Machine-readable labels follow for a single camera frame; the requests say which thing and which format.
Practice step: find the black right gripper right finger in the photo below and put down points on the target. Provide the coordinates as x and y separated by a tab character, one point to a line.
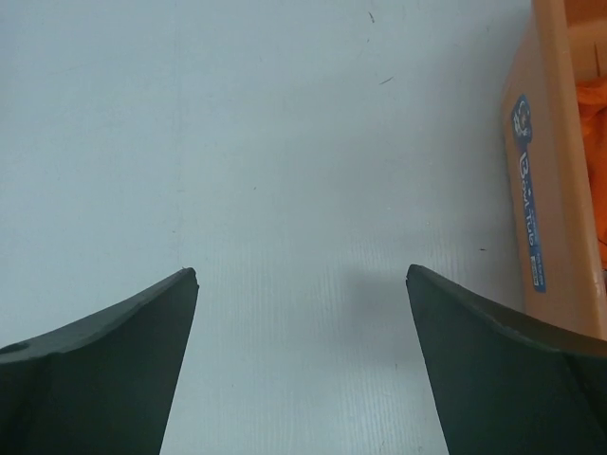
504	382

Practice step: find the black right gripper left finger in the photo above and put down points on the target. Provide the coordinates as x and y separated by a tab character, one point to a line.
103	384

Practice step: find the orange plastic tub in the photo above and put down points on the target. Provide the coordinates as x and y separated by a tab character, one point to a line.
564	42

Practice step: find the orange t shirt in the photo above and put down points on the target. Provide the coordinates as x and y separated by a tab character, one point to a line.
591	96

